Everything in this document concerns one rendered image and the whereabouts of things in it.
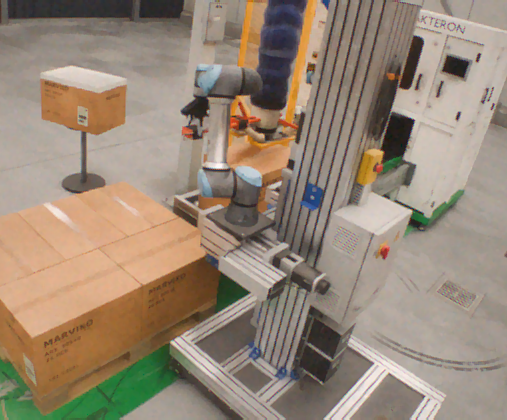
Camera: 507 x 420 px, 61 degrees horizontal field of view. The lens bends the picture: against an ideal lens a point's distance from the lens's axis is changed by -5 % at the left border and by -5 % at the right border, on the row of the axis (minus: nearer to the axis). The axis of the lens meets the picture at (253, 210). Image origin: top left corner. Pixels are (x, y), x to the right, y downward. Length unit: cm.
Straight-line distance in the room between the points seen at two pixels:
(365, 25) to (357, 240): 79
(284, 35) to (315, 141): 96
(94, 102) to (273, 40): 171
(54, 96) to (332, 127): 279
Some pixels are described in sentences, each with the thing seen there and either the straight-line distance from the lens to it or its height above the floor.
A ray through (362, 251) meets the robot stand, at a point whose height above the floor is 114.
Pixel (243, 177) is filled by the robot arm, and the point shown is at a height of 126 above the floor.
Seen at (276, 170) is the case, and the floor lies 94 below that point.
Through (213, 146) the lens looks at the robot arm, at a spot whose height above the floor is 136.
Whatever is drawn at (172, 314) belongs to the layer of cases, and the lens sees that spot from 269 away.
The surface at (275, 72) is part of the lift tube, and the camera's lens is 270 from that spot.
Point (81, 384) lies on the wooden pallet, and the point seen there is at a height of 2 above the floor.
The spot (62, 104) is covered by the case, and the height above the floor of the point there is 80.
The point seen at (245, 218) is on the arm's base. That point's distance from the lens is 195.
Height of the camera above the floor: 204
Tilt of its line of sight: 29 degrees down
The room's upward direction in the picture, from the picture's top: 11 degrees clockwise
